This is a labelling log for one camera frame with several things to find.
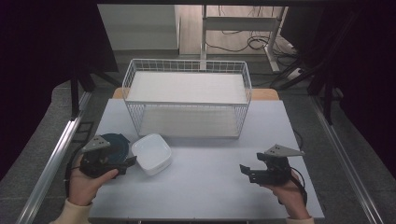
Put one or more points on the metal floor rail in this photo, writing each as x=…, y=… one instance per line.
x=342, y=155
x=53, y=161

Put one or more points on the dark blue plate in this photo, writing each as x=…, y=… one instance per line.
x=120, y=148

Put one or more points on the black curtain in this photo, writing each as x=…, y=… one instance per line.
x=367, y=77
x=37, y=62

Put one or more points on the white cabinet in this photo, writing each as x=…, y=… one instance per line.
x=138, y=28

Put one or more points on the white desk frame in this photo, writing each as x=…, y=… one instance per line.
x=239, y=23

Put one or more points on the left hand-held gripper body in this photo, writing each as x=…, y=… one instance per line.
x=93, y=168

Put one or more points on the black stand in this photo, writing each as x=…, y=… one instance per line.
x=74, y=93
x=327, y=99

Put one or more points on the white power strip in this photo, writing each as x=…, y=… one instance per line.
x=294, y=74

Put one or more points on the wooden table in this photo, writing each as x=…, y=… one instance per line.
x=264, y=94

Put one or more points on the person's right hand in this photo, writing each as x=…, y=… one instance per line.
x=292, y=199

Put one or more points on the person's left hand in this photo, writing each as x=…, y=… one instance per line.
x=81, y=189

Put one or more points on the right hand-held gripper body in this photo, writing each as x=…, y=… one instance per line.
x=277, y=171

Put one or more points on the white lidded plastic container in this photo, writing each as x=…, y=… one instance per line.
x=152, y=154

